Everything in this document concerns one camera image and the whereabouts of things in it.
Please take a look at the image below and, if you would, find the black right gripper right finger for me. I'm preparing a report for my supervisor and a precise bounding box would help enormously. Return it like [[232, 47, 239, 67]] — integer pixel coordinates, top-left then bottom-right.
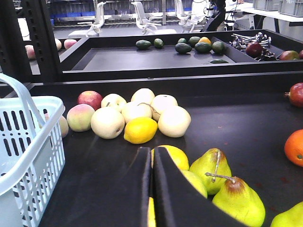
[[153, 147, 244, 227]]

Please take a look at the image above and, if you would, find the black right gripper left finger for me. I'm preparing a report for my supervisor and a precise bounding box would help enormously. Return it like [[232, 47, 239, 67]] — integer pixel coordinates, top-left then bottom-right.
[[40, 147, 151, 227]]

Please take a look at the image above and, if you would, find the light blue plastic basket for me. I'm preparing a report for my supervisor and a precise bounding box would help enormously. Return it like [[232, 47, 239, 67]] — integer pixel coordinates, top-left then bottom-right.
[[0, 74, 65, 227]]

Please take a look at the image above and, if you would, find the white pear three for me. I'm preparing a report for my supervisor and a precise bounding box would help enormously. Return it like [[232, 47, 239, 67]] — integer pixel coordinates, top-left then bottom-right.
[[151, 94, 178, 121]]

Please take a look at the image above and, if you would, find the red apple behind basket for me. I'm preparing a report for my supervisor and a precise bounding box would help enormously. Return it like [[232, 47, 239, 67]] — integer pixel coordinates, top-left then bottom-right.
[[77, 90, 103, 110]]

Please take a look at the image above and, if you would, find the yellow lemon front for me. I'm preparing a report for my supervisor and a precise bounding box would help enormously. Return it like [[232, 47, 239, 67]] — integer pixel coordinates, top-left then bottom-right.
[[148, 197, 156, 227]]

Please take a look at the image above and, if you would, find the yellow lemon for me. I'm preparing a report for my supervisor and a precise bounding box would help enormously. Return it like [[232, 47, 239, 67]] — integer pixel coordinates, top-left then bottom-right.
[[158, 145, 189, 170], [124, 117, 158, 144], [148, 197, 156, 227]]

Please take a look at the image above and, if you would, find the yellow lemon right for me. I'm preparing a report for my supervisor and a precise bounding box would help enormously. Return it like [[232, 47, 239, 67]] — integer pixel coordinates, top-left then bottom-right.
[[158, 145, 189, 170]]

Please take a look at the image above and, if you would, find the green pear back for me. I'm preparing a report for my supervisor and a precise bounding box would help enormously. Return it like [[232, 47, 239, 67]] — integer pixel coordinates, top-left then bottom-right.
[[189, 148, 232, 195]]

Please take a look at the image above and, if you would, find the green pear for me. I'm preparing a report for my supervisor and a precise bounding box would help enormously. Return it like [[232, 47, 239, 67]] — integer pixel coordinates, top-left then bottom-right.
[[205, 172, 266, 227], [189, 148, 232, 195]]

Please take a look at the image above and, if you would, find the green pear front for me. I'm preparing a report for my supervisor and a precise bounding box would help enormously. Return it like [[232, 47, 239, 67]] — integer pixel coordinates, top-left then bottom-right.
[[205, 172, 266, 227]]

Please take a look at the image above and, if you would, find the yellow lemon middle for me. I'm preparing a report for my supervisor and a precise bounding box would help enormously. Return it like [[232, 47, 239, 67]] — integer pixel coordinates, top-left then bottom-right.
[[124, 117, 158, 144]]

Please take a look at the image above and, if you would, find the white pear five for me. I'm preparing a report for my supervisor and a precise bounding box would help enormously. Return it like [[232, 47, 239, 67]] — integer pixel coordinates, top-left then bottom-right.
[[91, 107, 125, 139]]

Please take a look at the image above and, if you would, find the white pear six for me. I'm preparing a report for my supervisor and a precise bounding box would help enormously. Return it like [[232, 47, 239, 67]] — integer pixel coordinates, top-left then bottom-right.
[[158, 106, 191, 138]]

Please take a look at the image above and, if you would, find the white pear four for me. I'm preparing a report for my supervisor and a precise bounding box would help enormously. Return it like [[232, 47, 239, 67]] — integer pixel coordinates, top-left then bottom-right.
[[121, 102, 152, 123]]

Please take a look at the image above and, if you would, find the pink peach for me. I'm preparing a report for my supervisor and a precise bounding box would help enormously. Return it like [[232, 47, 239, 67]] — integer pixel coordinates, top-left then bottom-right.
[[66, 104, 95, 132]]

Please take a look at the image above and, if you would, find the white pear one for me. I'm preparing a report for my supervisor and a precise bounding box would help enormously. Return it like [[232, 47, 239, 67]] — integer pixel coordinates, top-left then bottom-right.
[[101, 93, 127, 112]]

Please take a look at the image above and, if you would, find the white pear two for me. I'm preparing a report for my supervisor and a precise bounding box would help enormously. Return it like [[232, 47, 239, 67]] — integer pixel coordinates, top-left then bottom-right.
[[131, 88, 155, 104]]

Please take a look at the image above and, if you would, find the pink apple back tray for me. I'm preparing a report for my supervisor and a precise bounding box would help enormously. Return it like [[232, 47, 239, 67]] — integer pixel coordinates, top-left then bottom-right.
[[63, 39, 77, 50]]

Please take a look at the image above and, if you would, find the dark red apple back tray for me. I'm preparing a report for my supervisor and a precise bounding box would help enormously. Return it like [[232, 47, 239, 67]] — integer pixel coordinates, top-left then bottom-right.
[[246, 42, 263, 58]]

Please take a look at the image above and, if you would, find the black rack post left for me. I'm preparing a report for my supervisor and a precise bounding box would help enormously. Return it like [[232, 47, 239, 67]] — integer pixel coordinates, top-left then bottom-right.
[[21, 0, 62, 82]]

